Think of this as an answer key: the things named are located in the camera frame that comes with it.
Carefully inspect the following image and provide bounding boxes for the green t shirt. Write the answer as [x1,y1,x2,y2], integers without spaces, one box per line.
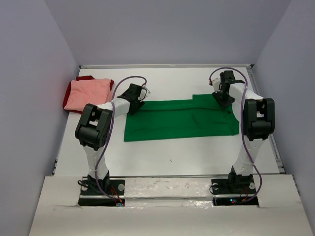
[124,94,239,142]

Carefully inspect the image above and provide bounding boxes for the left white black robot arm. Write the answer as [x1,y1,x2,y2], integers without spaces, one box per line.
[75,84,150,195]

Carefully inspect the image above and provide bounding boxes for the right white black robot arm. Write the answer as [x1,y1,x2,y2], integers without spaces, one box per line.
[209,67,275,195]

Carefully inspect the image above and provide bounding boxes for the pink folded t shirt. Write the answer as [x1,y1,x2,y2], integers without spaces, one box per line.
[65,78,116,114]

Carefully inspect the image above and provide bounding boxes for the white foam front board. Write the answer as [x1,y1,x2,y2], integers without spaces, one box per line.
[30,175,312,236]

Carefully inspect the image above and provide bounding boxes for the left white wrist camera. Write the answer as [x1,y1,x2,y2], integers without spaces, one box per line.
[138,86,151,101]

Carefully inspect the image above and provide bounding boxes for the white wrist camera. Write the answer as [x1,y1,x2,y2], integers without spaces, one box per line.
[209,78,221,91]
[138,86,151,101]

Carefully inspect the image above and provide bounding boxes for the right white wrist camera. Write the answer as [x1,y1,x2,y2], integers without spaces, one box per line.
[209,78,221,91]

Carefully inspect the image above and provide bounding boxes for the aluminium table frame rail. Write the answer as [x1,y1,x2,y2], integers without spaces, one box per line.
[79,64,252,69]

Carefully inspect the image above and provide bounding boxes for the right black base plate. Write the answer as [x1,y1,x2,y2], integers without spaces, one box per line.
[209,178,259,207]

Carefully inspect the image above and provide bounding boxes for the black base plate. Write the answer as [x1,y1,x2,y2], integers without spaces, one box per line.
[77,178,125,207]
[209,178,259,207]

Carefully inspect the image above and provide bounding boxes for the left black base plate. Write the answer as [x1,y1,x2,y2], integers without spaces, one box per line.
[77,178,125,207]

